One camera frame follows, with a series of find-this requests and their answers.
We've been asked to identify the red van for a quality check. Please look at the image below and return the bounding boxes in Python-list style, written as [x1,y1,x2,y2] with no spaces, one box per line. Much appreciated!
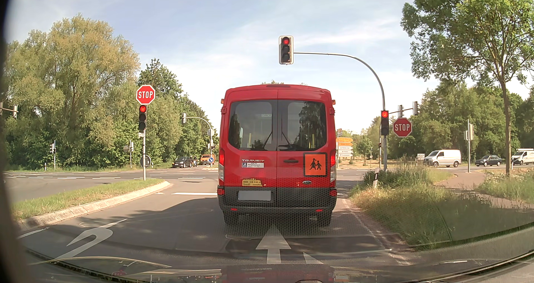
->
[216,84,338,229]

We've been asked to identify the yellow and white direction signs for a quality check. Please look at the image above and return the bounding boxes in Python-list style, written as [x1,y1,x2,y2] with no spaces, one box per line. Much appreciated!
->
[336,136,354,163]

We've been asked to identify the road markings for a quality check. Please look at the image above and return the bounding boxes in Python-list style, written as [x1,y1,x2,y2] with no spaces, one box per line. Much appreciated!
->
[4,171,324,265]

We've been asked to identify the grey asphalt road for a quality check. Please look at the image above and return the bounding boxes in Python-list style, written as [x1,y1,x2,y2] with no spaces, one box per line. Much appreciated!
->
[3,165,534,275]

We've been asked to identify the traffic light with stop sign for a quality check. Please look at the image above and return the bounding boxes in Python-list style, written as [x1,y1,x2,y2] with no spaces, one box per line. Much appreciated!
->
[135,85,156,181]

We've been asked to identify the car's own bonnet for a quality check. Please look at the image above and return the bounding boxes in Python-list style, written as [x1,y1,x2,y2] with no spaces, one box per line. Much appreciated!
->
[25,250,534,283]

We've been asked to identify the grass verge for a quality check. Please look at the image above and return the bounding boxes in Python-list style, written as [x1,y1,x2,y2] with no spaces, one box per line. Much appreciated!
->
[350,166,534,247]
[476,168,534,203]

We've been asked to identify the row of green trees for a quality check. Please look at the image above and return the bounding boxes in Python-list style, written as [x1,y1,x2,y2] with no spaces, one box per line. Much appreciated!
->
[338,81,534,162]

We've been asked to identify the white van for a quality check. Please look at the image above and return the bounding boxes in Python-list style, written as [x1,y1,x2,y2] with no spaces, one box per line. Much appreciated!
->
[511,148,534,166]
[423,149,462,168]

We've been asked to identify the wood of green trees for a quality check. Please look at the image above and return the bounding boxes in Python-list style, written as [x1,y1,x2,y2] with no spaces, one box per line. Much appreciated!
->
[2,14,219,171]

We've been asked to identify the kerbed grass traffic island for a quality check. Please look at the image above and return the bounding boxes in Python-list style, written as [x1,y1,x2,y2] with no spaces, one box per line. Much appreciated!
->
[12,178,172,229]

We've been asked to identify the reddish paved path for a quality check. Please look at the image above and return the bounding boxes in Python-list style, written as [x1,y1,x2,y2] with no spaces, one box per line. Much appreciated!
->
[434,170,534,210]

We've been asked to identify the tall tree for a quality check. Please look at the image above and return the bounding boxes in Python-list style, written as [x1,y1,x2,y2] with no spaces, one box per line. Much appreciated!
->
[400,0,534,176]

